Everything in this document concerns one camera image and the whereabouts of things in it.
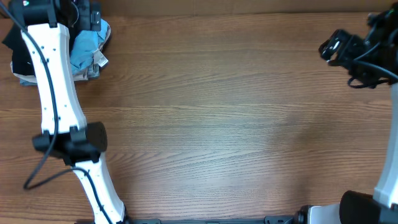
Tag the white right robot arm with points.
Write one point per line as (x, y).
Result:
(380, 206)

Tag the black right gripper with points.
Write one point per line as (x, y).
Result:
(352, 43)

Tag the black polo shirt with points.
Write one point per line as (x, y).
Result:
(21, 60)

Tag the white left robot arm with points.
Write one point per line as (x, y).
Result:
(53, 32)

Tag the grey folded garment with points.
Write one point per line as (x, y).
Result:
(91, 72)

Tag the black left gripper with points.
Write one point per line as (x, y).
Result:
(94, 17)

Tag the light blue printed t-shirt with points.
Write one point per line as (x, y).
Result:
(86, 42)

